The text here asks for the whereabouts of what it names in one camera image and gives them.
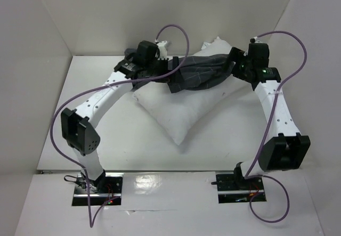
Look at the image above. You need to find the white pillow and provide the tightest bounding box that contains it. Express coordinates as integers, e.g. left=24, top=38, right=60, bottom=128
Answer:
left=133, top=37, right=246, bottom=145

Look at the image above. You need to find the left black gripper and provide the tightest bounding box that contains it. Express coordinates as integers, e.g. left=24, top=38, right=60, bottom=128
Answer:
left=145, top=56, right=184, bottom=84

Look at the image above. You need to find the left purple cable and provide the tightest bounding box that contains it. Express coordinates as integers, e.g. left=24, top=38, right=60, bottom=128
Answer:
left=50, top=24, right=190, bottom=227

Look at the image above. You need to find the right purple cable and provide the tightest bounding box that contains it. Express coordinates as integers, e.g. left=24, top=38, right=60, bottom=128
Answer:
left=245, top=30, right=307, bottom=223

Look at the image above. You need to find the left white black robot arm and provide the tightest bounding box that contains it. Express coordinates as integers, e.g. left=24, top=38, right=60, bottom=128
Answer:
left=61, top=40, right=180, bottom=193

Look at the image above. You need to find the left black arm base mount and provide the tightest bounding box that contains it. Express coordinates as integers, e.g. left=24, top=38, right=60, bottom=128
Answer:
left=63, top=174, right=123, bottom=207

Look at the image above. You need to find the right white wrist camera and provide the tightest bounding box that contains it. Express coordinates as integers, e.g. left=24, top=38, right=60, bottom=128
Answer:
left=249, top=36, right=263, bottom=44

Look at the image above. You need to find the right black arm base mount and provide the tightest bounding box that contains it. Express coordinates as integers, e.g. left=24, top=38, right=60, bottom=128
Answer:
left=210, top=172, right=266, bottom=204

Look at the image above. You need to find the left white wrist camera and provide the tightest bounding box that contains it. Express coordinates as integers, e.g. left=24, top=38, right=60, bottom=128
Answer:
left=155, top=39, right=171, bottom=60

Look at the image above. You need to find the dark grey checked pillowcase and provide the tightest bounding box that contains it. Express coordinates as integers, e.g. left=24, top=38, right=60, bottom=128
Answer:
left=121, top=49, right=231, bottom=93

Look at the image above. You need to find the purple cable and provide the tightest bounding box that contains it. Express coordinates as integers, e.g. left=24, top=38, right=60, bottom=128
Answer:
left=245, top=30, right=307, bottom=223
left=50, top=24, right=190, bottom=227

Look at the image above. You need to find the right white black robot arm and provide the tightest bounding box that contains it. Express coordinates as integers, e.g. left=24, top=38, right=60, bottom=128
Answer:
left=226, top=43, right=311, bottom=190

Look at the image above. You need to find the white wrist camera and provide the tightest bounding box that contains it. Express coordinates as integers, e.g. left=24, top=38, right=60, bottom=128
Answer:
left=249, top=36, right=263, bottom=44
left=155, top=39, right=171, bottom=60

